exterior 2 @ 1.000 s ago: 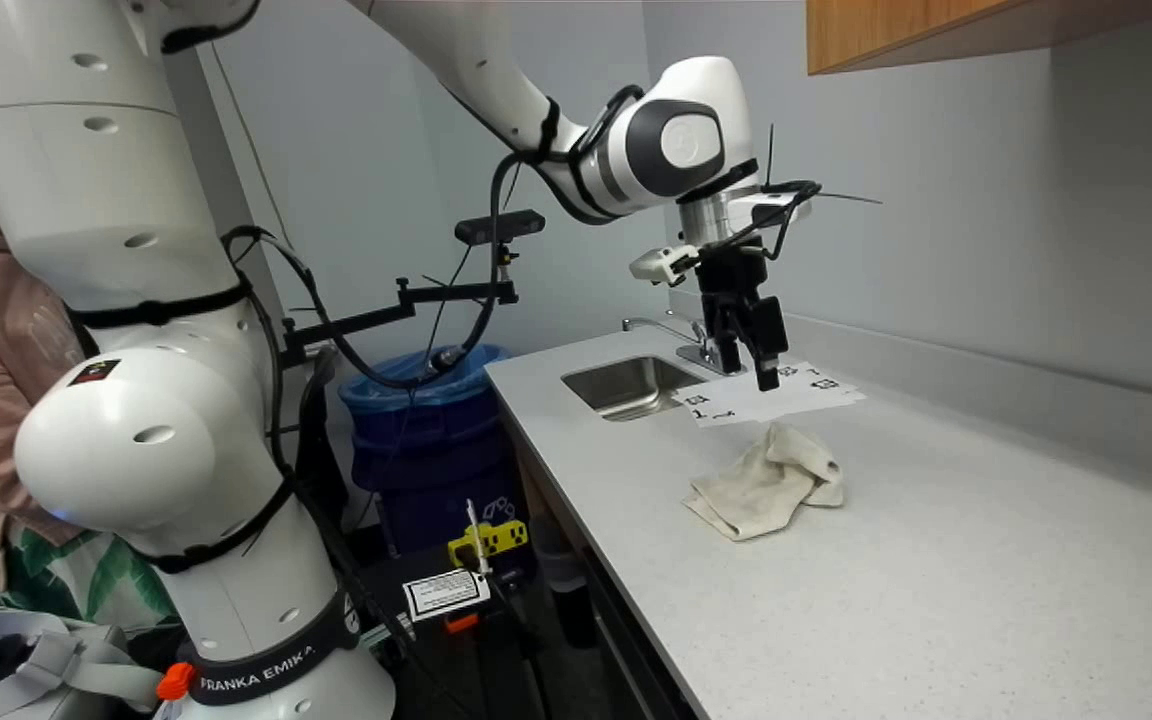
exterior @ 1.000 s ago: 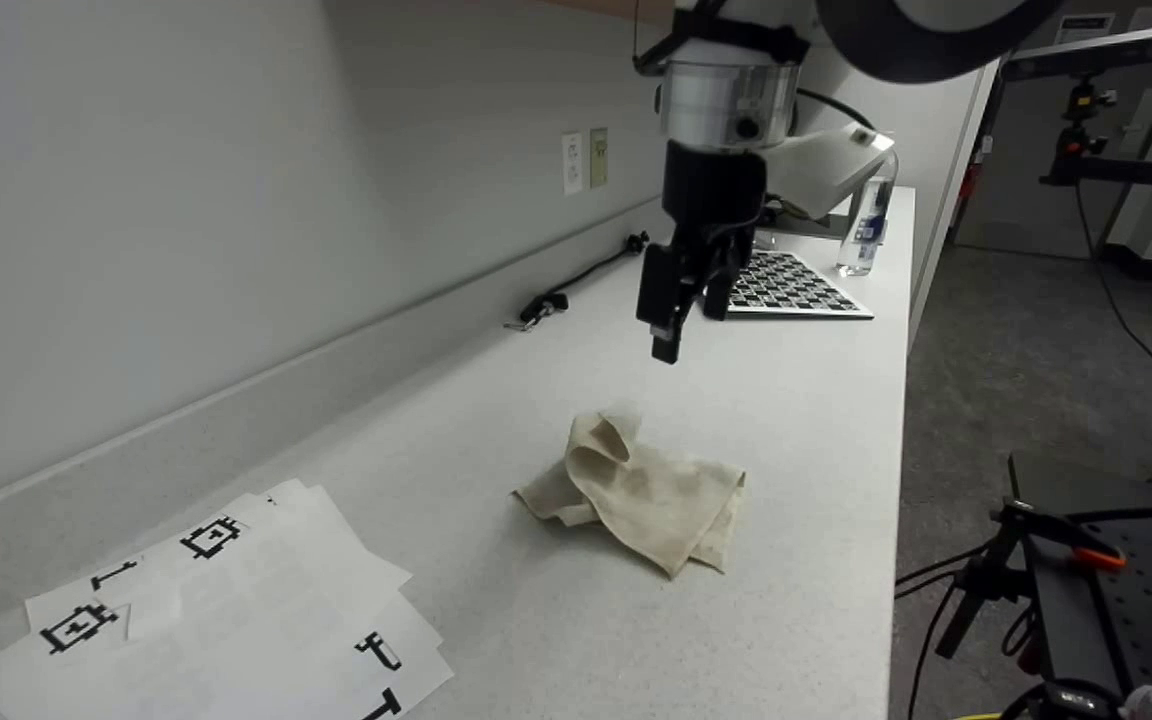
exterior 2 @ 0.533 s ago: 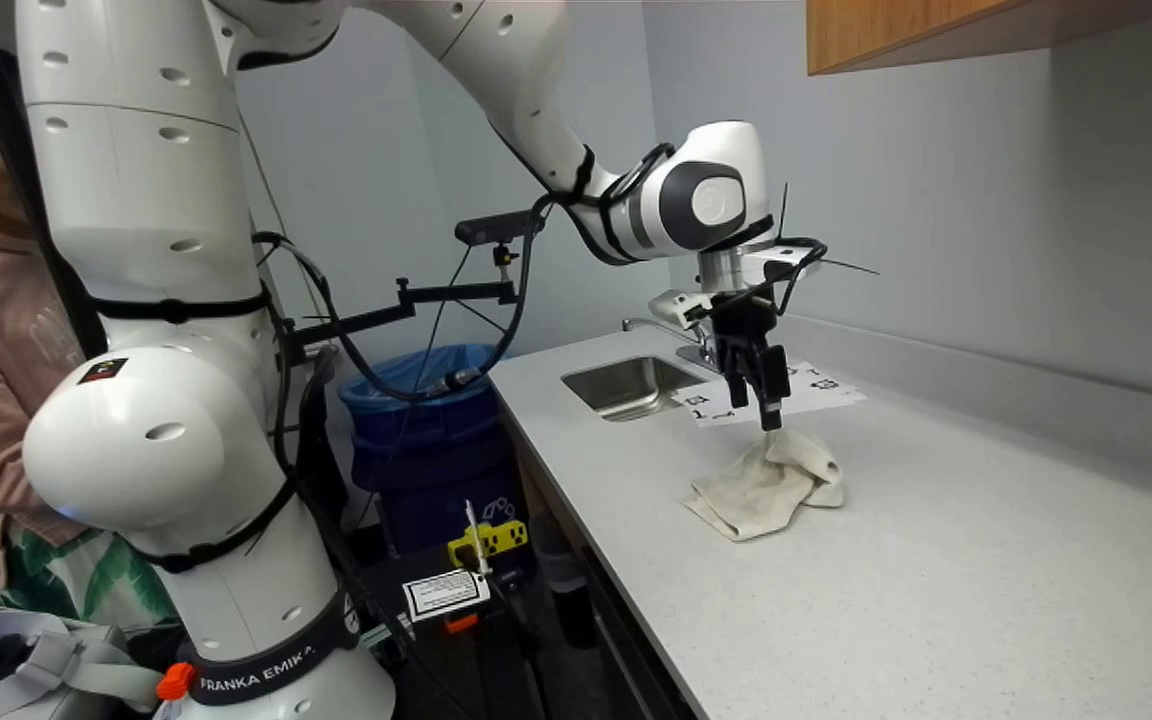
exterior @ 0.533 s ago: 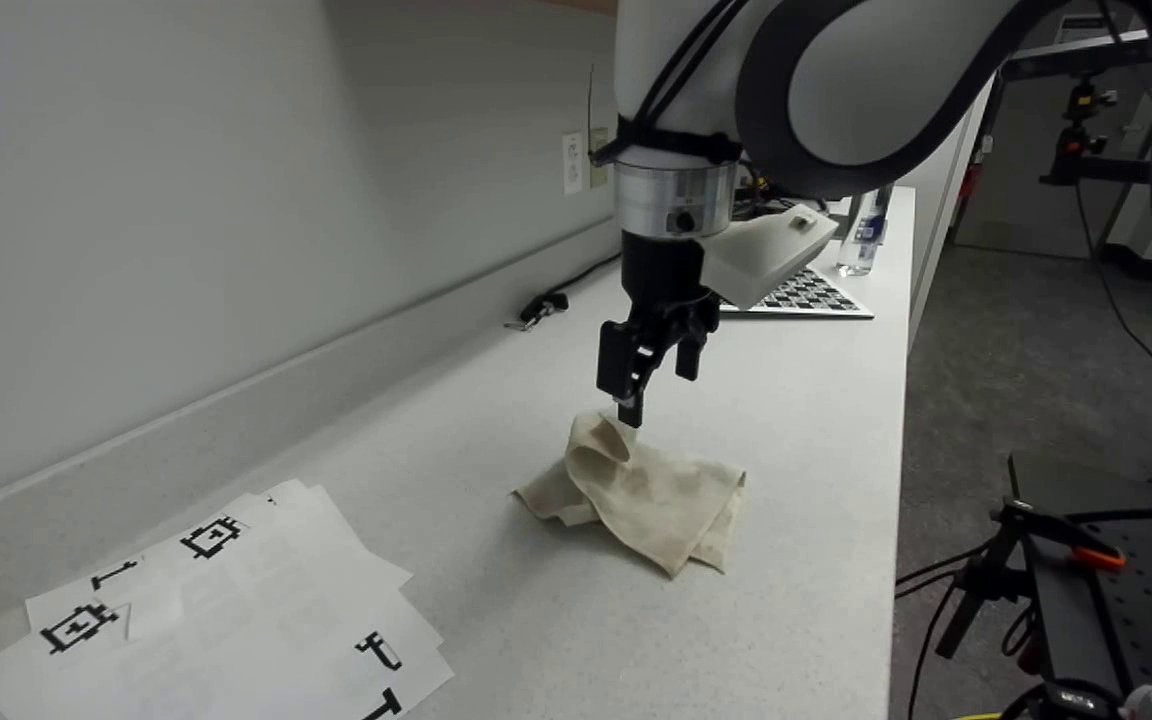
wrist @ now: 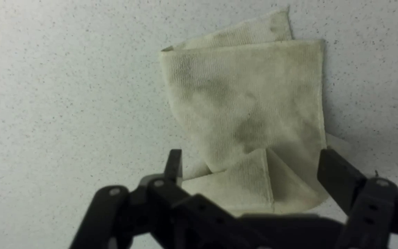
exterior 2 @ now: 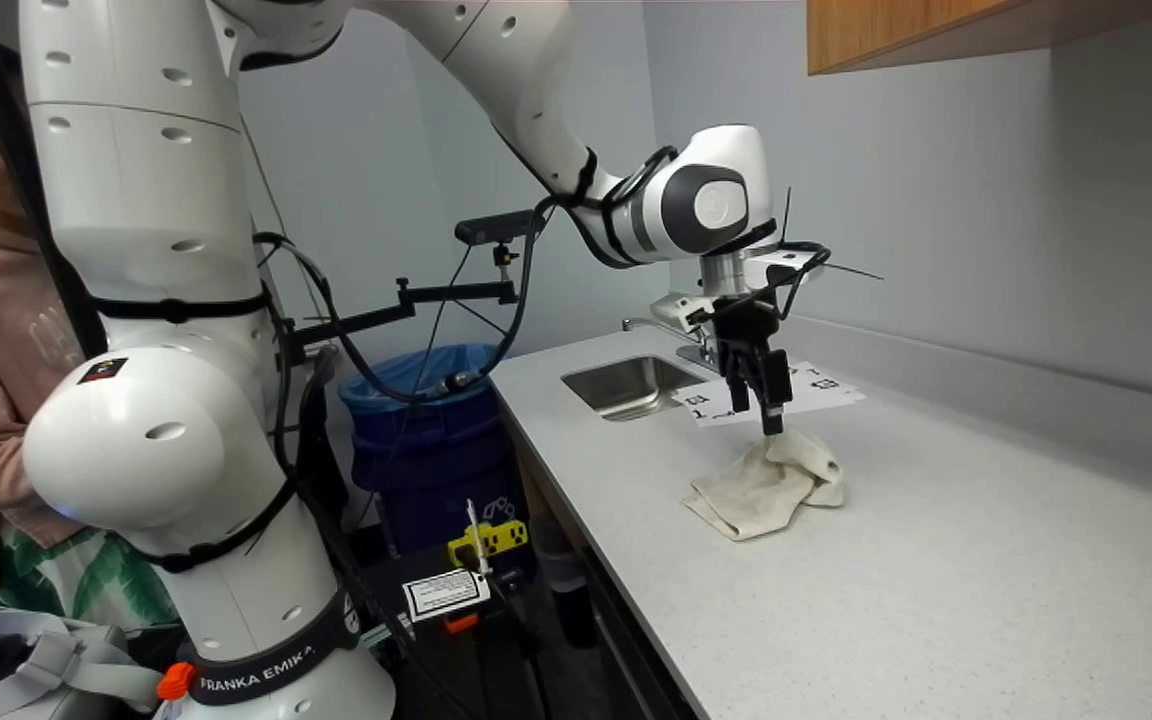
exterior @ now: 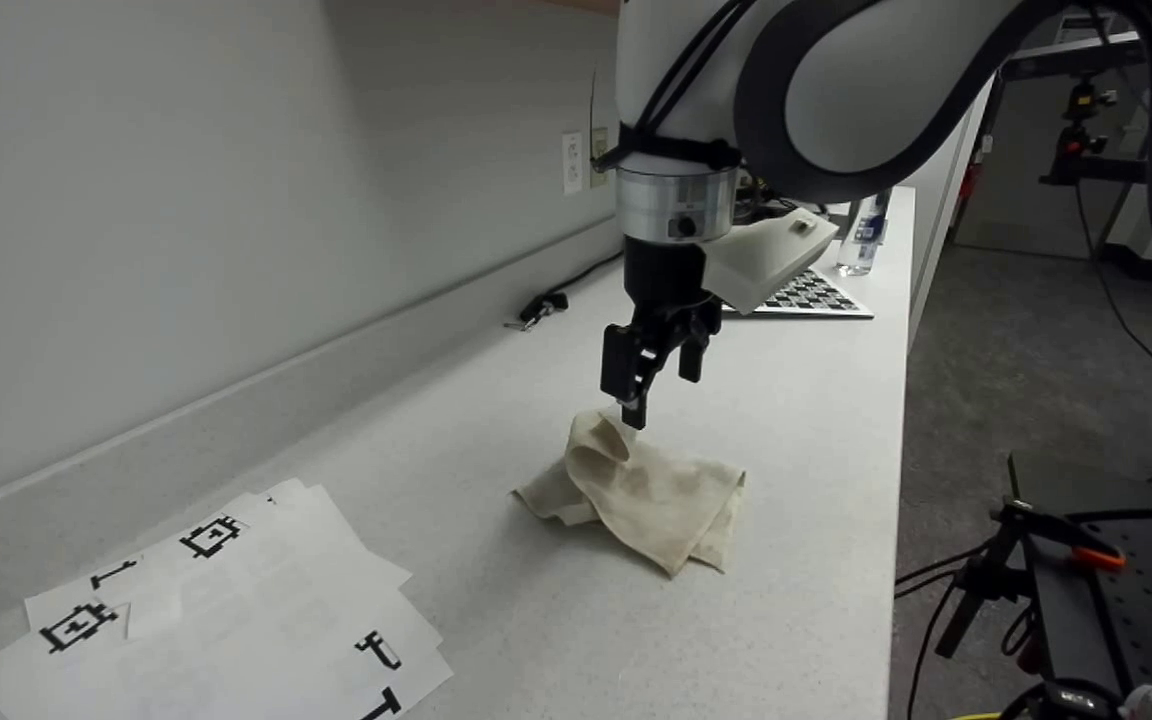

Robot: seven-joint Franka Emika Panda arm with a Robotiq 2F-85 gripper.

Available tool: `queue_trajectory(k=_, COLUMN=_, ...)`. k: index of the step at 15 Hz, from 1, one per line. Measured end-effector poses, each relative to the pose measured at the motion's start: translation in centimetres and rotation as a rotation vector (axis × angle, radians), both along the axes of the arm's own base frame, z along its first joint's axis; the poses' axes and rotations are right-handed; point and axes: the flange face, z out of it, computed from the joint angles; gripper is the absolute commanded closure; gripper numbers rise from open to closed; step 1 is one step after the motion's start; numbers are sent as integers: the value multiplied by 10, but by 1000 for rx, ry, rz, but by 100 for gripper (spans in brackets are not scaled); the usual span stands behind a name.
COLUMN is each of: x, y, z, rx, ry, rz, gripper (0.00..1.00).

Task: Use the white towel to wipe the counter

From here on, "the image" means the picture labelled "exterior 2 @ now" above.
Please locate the steel counter sink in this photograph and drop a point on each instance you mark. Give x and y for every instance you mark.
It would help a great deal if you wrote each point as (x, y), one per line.
(630, 381)

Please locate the blue trash bin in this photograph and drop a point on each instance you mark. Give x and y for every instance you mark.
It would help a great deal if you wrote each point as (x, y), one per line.
(428, 442)

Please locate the white cloth towel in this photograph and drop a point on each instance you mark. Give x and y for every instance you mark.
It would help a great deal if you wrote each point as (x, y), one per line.
(761, 494)

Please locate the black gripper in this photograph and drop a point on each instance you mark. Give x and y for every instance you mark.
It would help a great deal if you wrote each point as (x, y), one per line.
(747, 324)

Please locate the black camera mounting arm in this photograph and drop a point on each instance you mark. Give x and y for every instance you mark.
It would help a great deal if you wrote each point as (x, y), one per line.
(403, 307)

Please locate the grey white fabric bundle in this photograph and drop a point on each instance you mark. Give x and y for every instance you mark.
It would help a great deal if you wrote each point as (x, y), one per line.
(41, 663)

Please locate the yellow labelled clamp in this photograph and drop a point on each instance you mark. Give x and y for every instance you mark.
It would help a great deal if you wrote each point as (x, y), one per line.
(491, 540)

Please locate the white label tag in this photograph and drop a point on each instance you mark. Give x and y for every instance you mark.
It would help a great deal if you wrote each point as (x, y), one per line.
(442, 592)

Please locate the orange round knob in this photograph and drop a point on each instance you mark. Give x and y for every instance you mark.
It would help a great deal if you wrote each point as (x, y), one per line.
(175, 682)

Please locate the wooden wall cabinet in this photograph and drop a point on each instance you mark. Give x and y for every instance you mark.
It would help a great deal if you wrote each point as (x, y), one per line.
(920, 30)

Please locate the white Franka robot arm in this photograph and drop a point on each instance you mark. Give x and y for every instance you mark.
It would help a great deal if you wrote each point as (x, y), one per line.
(139, 265)

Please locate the black external camera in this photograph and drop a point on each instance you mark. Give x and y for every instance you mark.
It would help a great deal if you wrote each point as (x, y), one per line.
(503, 224)

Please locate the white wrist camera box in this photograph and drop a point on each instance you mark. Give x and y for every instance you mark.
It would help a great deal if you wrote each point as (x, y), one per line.
(686, 308)

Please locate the white printed tag sheet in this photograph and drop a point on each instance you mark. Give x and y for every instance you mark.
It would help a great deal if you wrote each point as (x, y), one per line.
(700, 402)
(827, 386)

